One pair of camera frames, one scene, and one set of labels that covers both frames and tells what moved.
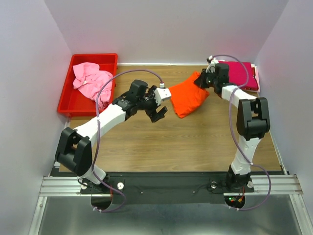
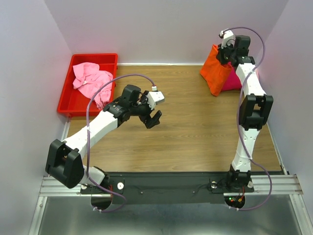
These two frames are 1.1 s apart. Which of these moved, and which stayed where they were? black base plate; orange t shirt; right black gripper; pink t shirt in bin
Moved: orange t shirt; right black gripper
Stayed: black base plate; pink t shirt in bin
